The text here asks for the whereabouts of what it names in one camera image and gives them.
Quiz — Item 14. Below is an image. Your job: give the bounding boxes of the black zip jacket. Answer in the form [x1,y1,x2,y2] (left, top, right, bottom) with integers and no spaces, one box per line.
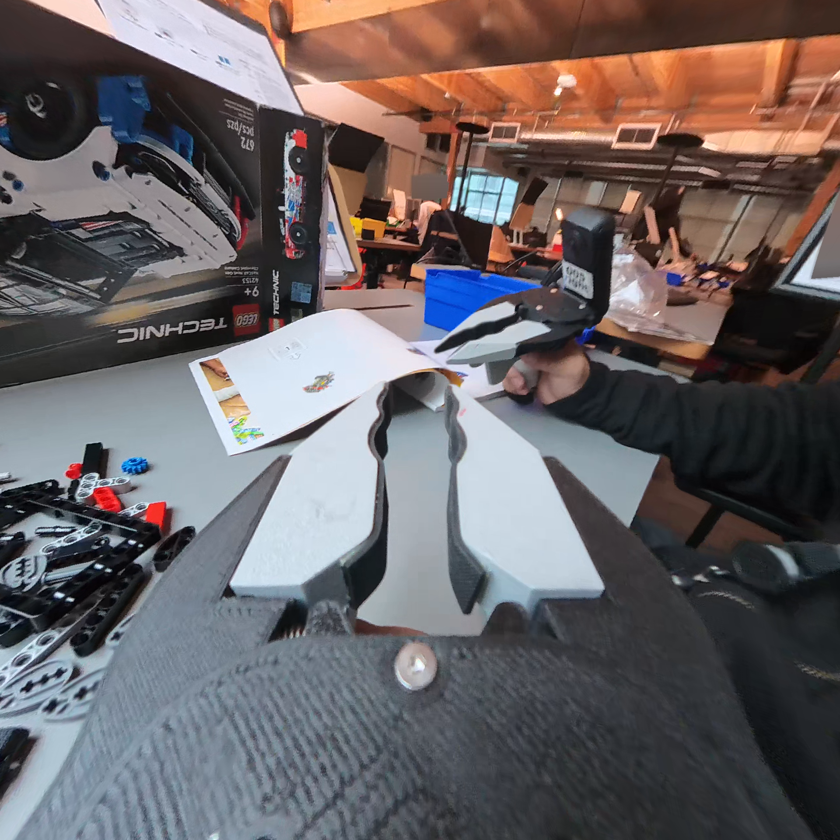
[629,512,840,840]

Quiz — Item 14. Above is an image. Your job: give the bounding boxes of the person's right hand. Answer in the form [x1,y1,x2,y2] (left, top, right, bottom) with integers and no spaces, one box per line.
[502,341,593,406]

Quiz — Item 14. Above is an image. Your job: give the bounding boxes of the white instruction booklet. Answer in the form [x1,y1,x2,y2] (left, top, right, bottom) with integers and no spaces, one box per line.
[189,308,508,458]

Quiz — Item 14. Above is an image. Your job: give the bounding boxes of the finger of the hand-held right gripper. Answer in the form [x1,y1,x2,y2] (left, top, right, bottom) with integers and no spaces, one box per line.
[434,304,527,355]
[446,320,560,367]

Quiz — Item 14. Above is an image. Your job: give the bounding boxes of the crumpled clear plastic bags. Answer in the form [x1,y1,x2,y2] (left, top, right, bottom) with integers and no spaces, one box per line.
[605,251,672,330]

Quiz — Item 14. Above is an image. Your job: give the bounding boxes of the black floor lamp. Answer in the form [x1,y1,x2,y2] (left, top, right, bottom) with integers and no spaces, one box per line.
[655,133,707,217]
[454,120,491,214]

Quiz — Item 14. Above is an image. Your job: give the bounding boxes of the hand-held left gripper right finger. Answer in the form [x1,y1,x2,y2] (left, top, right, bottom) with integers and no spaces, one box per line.
[445,386,606,616]

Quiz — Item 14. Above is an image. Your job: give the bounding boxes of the person's right forearm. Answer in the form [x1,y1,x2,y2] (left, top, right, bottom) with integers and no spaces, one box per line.
[545,361,840,519]

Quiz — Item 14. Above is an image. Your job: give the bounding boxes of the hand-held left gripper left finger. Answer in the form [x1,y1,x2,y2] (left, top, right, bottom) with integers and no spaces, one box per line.
[230,384,391,603]

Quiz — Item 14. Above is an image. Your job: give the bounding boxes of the black toy car box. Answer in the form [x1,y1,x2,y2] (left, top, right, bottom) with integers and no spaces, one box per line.
[0,0,330,389]

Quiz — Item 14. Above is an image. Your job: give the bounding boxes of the pile of toy brick pieces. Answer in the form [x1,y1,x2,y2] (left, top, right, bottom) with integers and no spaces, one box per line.
[0,441,199,795]

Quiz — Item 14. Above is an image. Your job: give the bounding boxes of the blue mat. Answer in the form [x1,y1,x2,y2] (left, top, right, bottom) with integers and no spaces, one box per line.
[423,266,547,333]

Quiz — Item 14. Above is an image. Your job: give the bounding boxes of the black mesh office chair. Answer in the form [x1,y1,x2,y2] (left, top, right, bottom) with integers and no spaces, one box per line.
[681,484,816,550]

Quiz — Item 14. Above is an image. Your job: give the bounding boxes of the white paper sheet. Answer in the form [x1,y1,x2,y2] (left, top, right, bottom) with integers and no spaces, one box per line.
[97,0,307,117]

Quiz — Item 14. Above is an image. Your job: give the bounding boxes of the dark computer monitor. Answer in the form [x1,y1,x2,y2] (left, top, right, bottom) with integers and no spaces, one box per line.
[773,189,840,304]

